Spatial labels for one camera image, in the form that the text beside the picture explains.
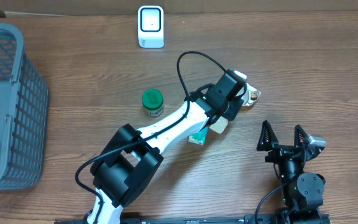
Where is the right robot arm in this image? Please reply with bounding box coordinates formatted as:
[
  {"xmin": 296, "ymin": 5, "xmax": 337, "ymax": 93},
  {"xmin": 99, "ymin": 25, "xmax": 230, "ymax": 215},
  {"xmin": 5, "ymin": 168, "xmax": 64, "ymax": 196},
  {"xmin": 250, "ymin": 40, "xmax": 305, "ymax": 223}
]
[{"xmin": 254, "ymin": 120, "xmax": 330, "ymax": 224}]

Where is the beige PanTree snack bag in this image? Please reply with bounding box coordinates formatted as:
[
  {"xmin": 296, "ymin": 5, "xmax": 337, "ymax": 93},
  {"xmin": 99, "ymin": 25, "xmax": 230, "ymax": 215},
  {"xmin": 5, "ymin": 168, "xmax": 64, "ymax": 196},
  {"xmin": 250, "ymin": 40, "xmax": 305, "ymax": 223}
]
[{"xmin": 209, "ymin": 84, "xmax": 261, "ymax": 134}]

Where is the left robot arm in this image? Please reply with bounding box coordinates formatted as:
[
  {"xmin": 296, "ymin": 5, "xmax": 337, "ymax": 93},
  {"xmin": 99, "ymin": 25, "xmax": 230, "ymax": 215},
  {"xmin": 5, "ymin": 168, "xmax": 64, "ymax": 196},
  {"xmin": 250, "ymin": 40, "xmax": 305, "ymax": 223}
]
[{"xmin": 84, "ymin": 69, "xmax": 248, "ymax": 223}]

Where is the white barcode scanner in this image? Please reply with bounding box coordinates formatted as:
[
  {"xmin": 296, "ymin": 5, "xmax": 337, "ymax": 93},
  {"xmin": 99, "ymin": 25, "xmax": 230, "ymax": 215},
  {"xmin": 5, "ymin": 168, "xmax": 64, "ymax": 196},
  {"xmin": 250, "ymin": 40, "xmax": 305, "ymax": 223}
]
[{"xmin": 137, "ymin": 5, "xmax": 165, "ymax": 49}]

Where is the grey plastic shopping basket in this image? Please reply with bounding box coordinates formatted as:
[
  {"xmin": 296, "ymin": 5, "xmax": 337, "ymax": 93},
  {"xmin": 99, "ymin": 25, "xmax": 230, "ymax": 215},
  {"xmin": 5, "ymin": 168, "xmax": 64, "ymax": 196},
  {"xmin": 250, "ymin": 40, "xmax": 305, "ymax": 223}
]
[{"xmin": 0, "ymin": 23, "xmax": 50, "ymax": 190}]

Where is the small teal Kleenex pack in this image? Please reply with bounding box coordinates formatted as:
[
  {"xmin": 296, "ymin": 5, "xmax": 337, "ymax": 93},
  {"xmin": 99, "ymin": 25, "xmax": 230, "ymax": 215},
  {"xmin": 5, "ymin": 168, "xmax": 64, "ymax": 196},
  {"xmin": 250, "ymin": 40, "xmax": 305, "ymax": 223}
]
[{"xmin": 188, "ymin": 126, "xmax": 209, "ymax": 145}]

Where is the green lid jar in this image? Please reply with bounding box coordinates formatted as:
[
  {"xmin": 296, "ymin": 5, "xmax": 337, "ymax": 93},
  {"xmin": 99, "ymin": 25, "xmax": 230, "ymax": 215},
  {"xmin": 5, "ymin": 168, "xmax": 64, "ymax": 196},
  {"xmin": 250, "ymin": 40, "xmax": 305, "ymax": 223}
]
[{"xmin": 142, "ymin": 89, "xmax": 164, "ymax": 117}]

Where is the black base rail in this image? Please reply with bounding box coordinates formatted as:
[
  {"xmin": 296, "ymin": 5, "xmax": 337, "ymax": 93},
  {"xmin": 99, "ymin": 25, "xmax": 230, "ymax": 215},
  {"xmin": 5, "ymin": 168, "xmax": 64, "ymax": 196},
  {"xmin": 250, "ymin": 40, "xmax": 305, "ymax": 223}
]
[{"xmin": 54, "ymin": 215, "xmax": 331, "ymax": 224}]

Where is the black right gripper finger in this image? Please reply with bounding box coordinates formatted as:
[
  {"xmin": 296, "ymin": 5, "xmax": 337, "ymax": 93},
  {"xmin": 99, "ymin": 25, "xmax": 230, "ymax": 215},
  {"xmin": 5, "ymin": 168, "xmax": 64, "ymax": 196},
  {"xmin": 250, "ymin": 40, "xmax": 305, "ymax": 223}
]
[
  {"xmin": 257, "ymin": 120, "xmax": 279, "ymax": 151},
  {"xmin": 294, "ymin": 124, "xmax": 308, "ymax": 147}
]

